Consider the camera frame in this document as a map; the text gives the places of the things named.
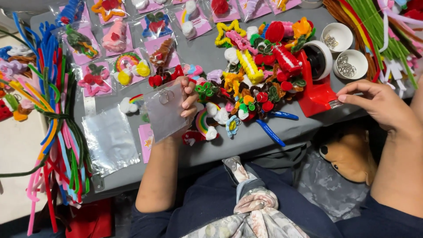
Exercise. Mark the red bag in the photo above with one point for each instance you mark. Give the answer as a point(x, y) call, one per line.
point(89, 219)

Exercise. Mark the red cherry charm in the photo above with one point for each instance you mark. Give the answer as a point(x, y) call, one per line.
point(156, 81)

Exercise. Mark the heap of pipe cleaner charms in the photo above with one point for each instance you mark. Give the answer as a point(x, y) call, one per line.
point(261, 69)

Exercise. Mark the small rainbow cloud charm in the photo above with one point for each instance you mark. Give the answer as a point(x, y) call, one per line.
point(127, 105)

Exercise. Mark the clear plastic bag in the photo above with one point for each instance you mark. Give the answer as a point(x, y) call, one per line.
point(163, 115)

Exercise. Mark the person's left hand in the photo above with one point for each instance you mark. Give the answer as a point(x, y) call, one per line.
point(190, 99)

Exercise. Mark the stack of pink cards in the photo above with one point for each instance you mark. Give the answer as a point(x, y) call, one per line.
point(145, 145)

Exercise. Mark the clear tape strip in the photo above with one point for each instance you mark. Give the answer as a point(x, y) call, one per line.
point(335, 104)

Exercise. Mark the red white charm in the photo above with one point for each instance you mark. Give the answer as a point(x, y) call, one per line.
point(191, 137)

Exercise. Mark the floral cloth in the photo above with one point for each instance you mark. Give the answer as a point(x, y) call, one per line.
point(254, 205)

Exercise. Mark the heap of pastel charms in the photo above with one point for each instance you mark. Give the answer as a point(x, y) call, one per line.
point(15, 82)

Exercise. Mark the red tape dispenser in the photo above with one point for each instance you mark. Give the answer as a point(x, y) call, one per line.
point(314, 92)

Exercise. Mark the brown plush bear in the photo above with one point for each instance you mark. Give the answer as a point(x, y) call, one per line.
point(350, 155)

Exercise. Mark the grey table cover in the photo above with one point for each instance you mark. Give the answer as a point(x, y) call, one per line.
point(205, 56)

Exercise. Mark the heap of green pipe cleaners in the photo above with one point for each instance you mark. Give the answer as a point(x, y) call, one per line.
point(376, 29)

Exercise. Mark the person's right hand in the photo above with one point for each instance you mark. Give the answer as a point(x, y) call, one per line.
point(383, 105)

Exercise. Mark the grey camouflage cloth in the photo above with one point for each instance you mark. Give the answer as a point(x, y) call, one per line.
point(327, 195)

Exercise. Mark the blue yellow flower charm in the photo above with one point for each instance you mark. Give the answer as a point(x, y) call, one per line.
point(233, 125)

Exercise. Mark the person's navy clothing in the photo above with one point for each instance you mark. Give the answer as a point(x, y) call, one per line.
point(205, 201)

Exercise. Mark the person's left fingers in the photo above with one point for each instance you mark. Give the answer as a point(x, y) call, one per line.
point(189, 96)

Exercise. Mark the white bowl of silver clasps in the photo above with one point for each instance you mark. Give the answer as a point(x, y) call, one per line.
point(337, 36)

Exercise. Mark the white bowl of key rings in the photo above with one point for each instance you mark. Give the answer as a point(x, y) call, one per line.
point(351, 64)

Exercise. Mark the bundle of mixed pipe cleaners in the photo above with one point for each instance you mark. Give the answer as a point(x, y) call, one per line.
point(56, 109)

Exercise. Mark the large rainbow cloud charm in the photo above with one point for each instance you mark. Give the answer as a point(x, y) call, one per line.
point(211, 119)

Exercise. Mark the stack of clear bags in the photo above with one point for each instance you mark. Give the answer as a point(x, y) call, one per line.
point(110, 142)

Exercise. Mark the rows of packaged pink-card charms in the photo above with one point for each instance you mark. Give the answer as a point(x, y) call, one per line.
point(125, 43)

